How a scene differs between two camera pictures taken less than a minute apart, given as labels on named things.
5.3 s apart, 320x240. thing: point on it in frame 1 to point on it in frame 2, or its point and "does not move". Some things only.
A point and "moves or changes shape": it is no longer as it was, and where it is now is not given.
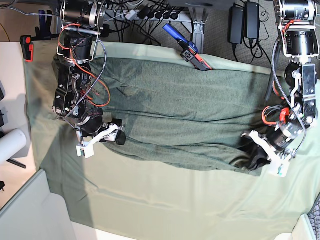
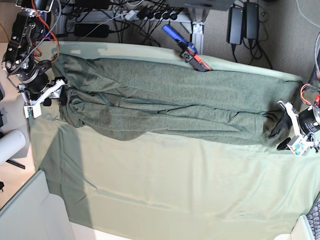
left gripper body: x=259 y=158 to x=283 y=130
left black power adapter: x=251 y=20 does not move
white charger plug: x=131 y=15 does not move
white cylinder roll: x=11 y=143 does not move
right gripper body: x=113 y=131 to x=61 y=94
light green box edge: x=35 y=213 does not move
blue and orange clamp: x=190 y=51 does not move
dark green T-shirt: x=172 y=115 moves or changes shape
